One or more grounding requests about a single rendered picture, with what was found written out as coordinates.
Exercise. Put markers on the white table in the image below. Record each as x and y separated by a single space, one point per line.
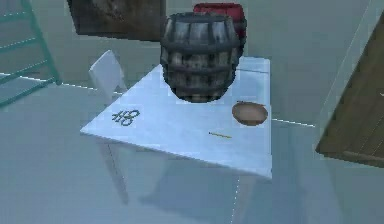
186 130

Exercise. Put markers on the yellow pencil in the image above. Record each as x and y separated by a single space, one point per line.
220 135

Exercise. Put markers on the dark wooden barrel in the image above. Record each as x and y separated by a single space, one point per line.
199 56

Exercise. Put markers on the brown bowl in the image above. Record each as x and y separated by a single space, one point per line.
250 113

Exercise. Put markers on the white chair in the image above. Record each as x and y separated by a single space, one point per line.
106 75

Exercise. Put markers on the red bin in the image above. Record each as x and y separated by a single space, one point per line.
233 13

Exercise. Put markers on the dark framed picture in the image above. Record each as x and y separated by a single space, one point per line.
116 18

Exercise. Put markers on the teal ladder shelf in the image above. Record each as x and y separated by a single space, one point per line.
36 50

